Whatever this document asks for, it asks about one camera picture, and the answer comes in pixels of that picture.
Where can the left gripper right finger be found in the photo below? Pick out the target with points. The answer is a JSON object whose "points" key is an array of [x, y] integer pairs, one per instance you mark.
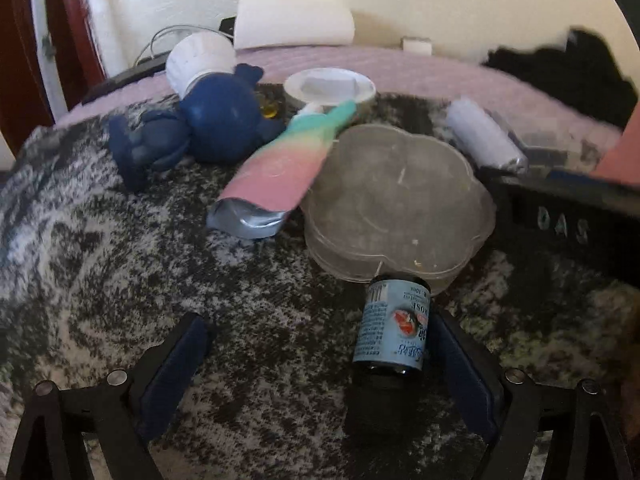
{"points": [[508, 410]]}

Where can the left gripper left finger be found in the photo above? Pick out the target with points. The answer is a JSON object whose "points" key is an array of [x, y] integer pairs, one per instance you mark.
{"points": [[126, 411]]}

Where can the small blue label bottle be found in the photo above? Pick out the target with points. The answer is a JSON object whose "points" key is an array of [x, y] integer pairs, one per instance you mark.
{"points": [[387, 362]]}

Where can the small clear square box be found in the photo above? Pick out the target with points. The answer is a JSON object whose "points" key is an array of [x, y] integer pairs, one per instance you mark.
{"points": [[543, 145]]}

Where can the black clothing pile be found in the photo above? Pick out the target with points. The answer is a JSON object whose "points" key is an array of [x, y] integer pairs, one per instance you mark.
{"points": [[583, 75]]}

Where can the white cylinder bulb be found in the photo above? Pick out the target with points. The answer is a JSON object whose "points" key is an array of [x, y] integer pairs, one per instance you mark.
{"points": [[483, 138]]}

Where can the pink quilted blanket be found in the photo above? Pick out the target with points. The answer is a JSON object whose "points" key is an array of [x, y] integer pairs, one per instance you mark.
{"points": [[392, 71]]}

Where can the clear flower-shaped box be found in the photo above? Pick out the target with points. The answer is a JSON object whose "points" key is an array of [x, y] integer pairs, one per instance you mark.
{"points": [[391, 201]]}

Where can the rainbow pouch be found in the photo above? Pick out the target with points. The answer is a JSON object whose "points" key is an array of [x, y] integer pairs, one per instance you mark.
{"points": [[272, 182]]}

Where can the white charger plug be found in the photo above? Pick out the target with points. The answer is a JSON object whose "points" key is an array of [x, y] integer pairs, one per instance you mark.
{"points": [[417, 45]]}

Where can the white round lid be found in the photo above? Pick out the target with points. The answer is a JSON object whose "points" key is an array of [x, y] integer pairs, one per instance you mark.
{"points": [[329, 87]]}

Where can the blue figurine toy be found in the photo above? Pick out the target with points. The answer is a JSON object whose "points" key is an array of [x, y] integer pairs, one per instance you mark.
{"points": [[218, 122]]}

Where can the dark red door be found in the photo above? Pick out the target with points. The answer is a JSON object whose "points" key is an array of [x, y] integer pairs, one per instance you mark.
{"points": [[24, 104]]}

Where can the black phone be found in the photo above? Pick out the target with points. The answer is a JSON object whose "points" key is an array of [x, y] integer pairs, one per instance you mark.
{"points": [[148, 66]]}

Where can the white pole stand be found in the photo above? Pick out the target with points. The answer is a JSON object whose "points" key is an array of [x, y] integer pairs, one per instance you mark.
{"points": [[45, 52]]}

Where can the white paper towel roll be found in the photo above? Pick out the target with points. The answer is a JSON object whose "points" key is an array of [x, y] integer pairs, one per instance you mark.
{"points": [[292, 23]]}

